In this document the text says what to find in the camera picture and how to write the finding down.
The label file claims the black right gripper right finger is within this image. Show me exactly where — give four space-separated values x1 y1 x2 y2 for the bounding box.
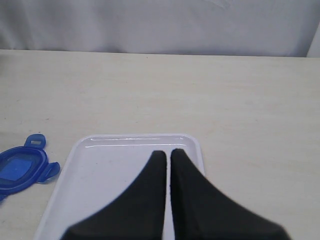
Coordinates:
170 149 288 240

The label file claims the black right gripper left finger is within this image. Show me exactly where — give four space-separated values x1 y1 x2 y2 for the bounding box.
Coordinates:
62 150 167 240

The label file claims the white rectangular tray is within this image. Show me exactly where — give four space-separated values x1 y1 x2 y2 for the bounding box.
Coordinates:
34 133 205 240

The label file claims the blue snap-lock lid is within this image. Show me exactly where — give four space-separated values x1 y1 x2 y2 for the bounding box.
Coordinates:
0 133 61 201

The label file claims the white backdrop curtain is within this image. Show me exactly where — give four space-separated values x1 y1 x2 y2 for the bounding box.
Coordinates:
0 0 320 57

